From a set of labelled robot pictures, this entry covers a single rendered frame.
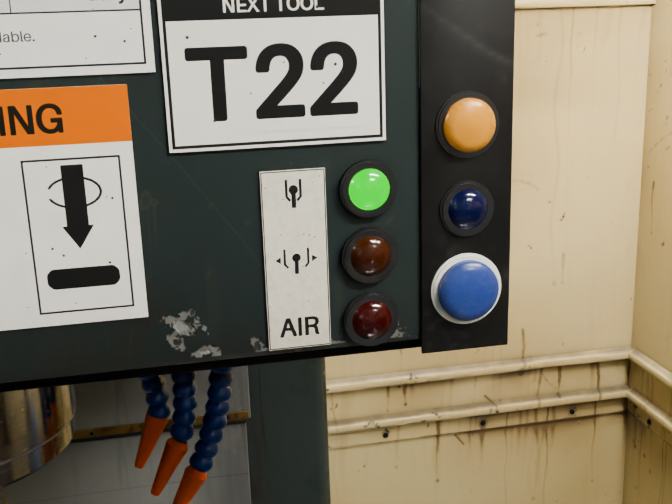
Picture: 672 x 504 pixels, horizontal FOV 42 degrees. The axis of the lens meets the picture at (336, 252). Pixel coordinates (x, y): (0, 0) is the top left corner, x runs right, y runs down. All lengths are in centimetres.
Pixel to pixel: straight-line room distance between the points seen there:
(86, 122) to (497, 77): 19
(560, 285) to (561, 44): 43
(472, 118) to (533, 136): 116
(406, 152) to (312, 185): 5
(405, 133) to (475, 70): 4
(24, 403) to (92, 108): 26
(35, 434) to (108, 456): 55
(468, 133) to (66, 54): 18
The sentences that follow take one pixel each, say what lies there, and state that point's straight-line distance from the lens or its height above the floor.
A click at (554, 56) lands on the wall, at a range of 157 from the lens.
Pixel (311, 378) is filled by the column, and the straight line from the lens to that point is 117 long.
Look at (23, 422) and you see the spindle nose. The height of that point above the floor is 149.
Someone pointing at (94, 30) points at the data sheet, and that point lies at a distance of 39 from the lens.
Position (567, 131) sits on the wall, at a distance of 159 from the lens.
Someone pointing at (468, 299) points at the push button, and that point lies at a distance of 42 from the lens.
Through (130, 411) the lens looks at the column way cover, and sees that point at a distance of 112.
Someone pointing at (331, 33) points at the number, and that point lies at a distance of 39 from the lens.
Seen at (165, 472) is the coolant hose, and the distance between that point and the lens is 65.
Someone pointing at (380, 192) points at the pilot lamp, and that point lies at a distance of 40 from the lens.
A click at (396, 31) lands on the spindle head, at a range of 40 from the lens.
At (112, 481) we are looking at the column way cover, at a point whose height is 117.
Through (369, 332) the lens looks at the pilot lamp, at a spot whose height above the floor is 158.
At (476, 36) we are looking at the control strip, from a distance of 41.
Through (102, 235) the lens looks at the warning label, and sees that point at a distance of 40.
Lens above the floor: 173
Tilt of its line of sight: 15 degrees down
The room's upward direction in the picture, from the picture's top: 2 degrees counter-clockwise
